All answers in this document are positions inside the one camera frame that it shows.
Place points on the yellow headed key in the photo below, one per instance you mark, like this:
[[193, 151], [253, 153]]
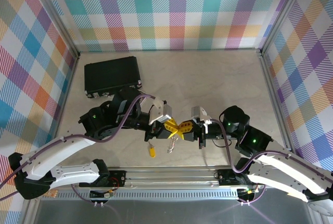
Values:
[[152, 153]]

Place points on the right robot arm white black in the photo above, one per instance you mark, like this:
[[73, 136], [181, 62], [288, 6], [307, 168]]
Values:
[[281, 182]]

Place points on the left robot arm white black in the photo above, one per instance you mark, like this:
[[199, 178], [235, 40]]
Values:
[[72, 172]]

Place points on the black hard case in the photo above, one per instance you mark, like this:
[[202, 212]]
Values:
[[112, 75]]

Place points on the perforated metal strip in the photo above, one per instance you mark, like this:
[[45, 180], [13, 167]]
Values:
[[169, 194]]

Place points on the grey metal sheet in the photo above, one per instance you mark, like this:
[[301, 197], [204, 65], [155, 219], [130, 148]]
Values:
[[169, 212]]

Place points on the orange paper tag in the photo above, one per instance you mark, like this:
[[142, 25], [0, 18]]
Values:
[[52, 194]]

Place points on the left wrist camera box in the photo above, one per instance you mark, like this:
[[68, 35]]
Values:
[[164, 113]]

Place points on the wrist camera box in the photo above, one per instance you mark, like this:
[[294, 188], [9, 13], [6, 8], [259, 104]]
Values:
[[164, 113], [199, 113]]

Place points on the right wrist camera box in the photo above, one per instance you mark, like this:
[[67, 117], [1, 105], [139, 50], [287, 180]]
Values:
[[199, 113]]

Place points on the aluminium frame rail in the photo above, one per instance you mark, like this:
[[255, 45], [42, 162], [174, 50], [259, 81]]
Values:
[[169, 179]]

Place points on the aluminium side rail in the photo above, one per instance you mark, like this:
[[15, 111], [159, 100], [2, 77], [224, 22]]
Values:
[[269, 83], [68, 88]]

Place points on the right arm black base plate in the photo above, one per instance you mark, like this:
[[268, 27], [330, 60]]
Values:
[[226, 177]]

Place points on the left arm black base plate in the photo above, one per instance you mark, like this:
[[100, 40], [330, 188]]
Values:
[[117, 178]]

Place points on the aluminium corner post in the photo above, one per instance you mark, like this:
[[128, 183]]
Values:
[[57, 18], [283, 13]]

